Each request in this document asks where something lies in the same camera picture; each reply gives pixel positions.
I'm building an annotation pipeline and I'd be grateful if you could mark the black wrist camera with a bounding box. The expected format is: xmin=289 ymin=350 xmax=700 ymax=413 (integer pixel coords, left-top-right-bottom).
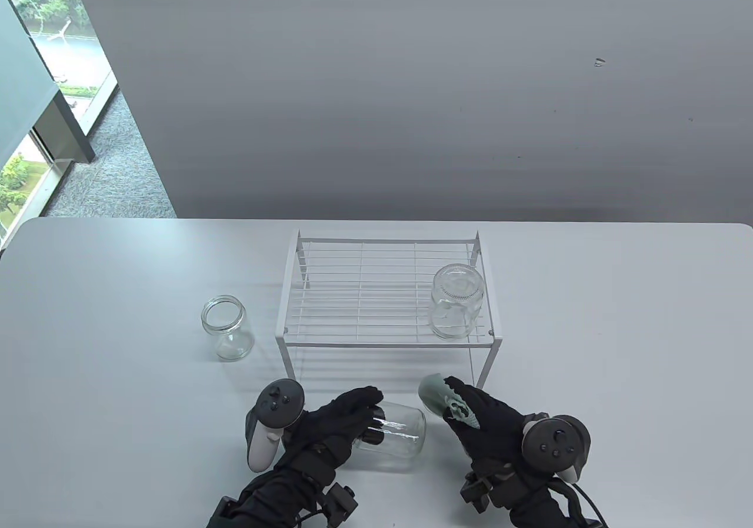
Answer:
xmin=460 ymin=472 xmax=495 ymax=514
xmin=321 ymin=484 xmax=359 ymax=523

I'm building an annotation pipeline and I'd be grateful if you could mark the glass window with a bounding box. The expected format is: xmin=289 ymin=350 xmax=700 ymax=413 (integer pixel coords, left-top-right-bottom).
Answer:
xmin=0 ymin=0 xmax=118 ymax=246

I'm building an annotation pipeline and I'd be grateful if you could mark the person's right forearm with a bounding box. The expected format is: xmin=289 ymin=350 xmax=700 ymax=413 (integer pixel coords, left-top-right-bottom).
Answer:
xmin=488 ymin=475 xmax=607 ymax=528

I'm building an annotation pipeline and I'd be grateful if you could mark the black cable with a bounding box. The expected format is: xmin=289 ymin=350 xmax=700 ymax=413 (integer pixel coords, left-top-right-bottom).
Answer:
xmin=574 ymin=484 xmax=609 ymax=528

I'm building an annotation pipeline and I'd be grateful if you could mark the person's left forearm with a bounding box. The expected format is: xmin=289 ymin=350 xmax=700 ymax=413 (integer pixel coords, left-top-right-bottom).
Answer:
xmin=218 ymin=463 xmax=354 ymax=528

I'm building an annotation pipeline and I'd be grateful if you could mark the clear glass jar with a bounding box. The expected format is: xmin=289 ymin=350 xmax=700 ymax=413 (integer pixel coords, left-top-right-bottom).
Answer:
xmin=353 ymin=402 xmax=427 ymax=473
xmin=431 ymin=263 xmax=486 ymax=340
xmin=201 ymin=295 xmax=255 ymax=362

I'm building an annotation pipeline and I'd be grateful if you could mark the green fish scale cleaning cloth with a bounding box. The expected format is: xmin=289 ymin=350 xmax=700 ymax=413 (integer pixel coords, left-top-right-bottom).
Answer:
xmin=418 ymin=373 xmax=483 ymax=432

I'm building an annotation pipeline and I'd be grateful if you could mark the white wire rack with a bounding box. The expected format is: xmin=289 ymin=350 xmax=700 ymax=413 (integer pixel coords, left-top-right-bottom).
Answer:
xmin=275 ymin=229 xmax=502 ymax=392

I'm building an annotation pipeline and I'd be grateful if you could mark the grey black hand controller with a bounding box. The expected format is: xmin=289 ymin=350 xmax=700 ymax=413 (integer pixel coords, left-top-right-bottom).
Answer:
xmin=245 ymin=379 xmax=306 ymax=473
xmin=521 ymin=415 xmax=591 ymax=483

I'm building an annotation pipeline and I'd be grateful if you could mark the person's left hand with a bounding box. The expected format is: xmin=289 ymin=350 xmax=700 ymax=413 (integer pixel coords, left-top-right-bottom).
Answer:
xmin=282 ymin=386 xmax=386 ymax=470

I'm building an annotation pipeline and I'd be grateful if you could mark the dark grey window column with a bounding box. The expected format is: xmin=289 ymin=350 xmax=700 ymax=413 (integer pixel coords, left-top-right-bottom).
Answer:
xmin=0 ymin=0 xmax=96 ymax=167

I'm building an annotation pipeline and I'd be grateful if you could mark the black strapped sensor box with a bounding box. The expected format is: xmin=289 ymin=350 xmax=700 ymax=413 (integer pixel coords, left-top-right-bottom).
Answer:
xmin=206 ymin=496 xmax=236 ymax=528

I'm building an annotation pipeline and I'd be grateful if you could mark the person's right hand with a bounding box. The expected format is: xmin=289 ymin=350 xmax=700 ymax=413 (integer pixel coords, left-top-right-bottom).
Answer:
xmin=442 ymin=376 xmax=551 ymax=482

